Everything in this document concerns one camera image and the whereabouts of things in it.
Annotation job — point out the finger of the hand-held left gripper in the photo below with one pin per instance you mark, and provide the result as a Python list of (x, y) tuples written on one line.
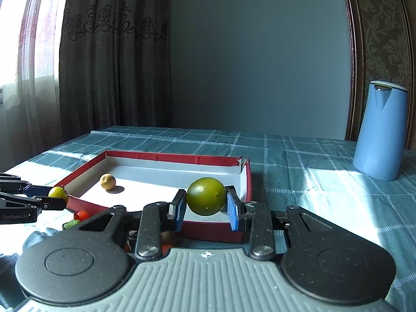
[(35, 189), (53, 204)]

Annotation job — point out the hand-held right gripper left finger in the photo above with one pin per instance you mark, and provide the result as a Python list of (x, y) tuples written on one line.
[(179, 210)]

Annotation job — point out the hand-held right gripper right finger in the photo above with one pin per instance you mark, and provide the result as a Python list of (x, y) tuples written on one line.
[(234, 210)]

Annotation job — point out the yellow green tomato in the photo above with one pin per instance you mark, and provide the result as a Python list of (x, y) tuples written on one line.
[(58, 192)]

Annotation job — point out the small lime green fruit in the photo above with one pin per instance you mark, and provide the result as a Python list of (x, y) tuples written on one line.
[(71, 224)]

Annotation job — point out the large green tomato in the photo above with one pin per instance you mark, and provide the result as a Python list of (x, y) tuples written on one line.
[(206, 200)]

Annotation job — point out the red cardboard box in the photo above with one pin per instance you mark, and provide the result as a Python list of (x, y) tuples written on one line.
[(156, 174)]

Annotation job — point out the brown longan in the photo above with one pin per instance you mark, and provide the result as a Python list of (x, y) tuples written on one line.
[(107, 181)]

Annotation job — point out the teal plaid tablecloth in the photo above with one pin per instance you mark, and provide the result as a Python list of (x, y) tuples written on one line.
[(308, 175)]

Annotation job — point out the white sheer curtain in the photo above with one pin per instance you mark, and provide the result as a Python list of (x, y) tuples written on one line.
[(29, 71)]

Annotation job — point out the brown patterned curtain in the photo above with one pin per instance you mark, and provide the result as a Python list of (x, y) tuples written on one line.
[(113, 71)]

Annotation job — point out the blue kettle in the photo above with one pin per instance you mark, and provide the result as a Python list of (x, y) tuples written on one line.
[(378, 136)]

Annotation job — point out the brown wooden wall frame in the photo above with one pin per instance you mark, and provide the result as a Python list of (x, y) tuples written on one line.
[(377, 39)]

